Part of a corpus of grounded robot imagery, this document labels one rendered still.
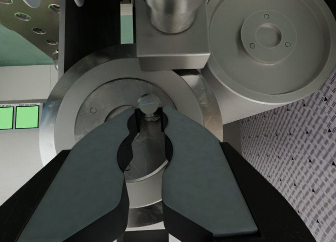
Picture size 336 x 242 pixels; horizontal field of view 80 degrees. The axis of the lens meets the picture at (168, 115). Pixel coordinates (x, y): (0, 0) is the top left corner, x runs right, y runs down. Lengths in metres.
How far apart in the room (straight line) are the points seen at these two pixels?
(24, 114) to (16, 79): 3.06
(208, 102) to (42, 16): 0.36
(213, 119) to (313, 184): 0.14
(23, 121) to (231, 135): 0.50
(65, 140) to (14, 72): 3.53
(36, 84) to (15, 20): 2.99
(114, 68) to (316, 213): 0.24
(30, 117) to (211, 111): 0.48
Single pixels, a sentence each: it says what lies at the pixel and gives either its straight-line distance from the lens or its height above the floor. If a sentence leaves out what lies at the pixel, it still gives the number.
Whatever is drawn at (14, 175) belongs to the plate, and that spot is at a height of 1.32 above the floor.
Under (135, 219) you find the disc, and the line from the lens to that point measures 0.17.
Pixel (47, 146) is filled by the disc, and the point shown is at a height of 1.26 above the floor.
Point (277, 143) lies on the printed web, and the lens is 0.31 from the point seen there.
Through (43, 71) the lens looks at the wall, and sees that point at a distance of 3.47.
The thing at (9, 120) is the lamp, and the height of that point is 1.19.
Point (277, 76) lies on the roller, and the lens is 0.20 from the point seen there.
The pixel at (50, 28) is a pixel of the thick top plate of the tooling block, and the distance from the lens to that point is 0.49.
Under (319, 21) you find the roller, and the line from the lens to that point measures 0.24.
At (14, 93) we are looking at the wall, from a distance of 3.60.
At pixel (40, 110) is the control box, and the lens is 0.57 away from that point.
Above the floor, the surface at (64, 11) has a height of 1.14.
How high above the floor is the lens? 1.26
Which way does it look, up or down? 8 degrees down
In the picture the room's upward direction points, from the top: 177 degrees clockwise
